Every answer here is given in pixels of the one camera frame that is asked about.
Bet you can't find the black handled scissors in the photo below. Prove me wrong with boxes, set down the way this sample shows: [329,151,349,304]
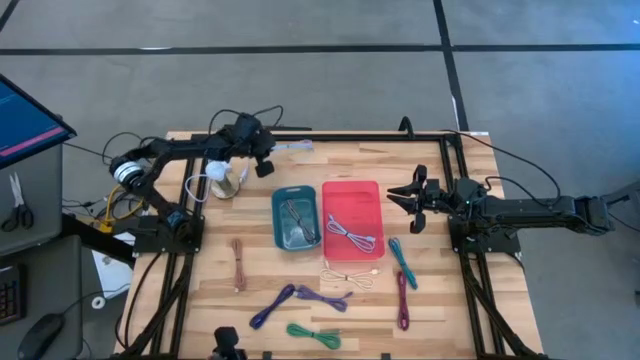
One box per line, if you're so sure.
[0,171,35,234]

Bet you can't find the pink braided USB cable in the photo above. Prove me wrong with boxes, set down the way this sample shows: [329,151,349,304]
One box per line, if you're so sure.
[230,237,248,294]

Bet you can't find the black computer mouse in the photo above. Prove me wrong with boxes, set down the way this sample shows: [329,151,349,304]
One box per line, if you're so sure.
[17,312,66,360]

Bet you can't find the light purple USB cable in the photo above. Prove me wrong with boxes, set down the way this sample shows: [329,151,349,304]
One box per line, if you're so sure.
[294,284,354,314]

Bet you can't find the black aluminium table frame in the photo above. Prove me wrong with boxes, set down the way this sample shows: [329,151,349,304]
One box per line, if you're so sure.
[112,130,551,360]

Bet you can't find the black mouse cable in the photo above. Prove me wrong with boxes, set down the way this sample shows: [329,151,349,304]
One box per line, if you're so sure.
[59,282,132,319]

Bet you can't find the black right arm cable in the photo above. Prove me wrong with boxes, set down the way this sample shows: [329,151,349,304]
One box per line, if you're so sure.
[483,174,534,201]

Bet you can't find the red translucent plastic bin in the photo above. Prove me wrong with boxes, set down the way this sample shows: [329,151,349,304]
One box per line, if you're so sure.
[321,179,386,263]

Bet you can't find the white paper sheet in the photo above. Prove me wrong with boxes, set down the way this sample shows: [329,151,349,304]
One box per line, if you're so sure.
[92,247,134,301]

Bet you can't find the long black cable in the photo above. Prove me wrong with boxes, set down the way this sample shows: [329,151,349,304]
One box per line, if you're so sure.
[439,128,564,206]

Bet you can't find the yellow cable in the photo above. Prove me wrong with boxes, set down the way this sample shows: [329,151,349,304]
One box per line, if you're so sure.
[99,182,147,235]

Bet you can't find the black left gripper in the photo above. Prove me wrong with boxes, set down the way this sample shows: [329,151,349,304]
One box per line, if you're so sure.
[218,124,278,179]

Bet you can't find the dark power cable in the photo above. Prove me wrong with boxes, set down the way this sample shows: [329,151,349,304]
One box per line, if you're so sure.
[113,252,165,354]

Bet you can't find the black table-level camera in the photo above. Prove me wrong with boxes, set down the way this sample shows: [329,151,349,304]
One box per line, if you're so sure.
[212,325,247,360]

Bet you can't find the teal braided USB cable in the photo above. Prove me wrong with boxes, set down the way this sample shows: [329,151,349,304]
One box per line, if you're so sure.
[387,236,419,291]

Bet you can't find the grey side desk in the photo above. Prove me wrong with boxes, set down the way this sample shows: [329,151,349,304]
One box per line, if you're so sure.
[0,142,85,360]

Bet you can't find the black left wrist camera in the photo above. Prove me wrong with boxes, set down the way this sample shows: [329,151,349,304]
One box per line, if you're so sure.
[233,112,262,142]

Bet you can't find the black keyboard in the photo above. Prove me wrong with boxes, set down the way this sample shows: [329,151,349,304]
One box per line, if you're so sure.
[0,263,27,326]

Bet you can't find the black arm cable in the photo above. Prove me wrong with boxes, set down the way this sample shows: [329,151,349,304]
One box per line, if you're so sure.
[207,104,285,136]
[483,174,534,201]

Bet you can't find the dark purple braided USB cable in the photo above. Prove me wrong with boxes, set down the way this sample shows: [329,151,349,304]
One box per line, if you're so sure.
[248,283,297,331]

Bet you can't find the maroon braided USB cable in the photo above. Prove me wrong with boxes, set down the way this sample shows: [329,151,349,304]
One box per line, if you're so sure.
[395,269,411,332]

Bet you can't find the teal plastic basket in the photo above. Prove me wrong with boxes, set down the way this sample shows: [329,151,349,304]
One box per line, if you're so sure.
[271,184,323,252]

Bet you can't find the green USB cable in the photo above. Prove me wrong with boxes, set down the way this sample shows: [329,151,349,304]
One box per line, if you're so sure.
[285,322,343,351]

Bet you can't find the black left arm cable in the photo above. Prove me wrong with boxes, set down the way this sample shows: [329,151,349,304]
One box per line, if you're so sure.
[207,104,285,136]

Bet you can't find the computer monitor with blue screen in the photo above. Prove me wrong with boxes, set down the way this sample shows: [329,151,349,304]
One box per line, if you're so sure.
[0,73,78,171]

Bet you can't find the black floor cable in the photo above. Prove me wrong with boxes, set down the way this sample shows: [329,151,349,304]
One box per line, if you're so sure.
[62,130,156,174]

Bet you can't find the cream white USB cable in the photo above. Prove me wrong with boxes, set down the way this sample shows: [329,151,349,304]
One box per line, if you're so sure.
[318,259,382,292]

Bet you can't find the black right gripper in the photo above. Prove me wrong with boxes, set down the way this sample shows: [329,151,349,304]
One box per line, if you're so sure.
[386,164,457,236]

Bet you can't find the bulb lamp with brass base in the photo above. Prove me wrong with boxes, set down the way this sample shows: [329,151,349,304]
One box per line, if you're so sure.
[204,159,242,200]

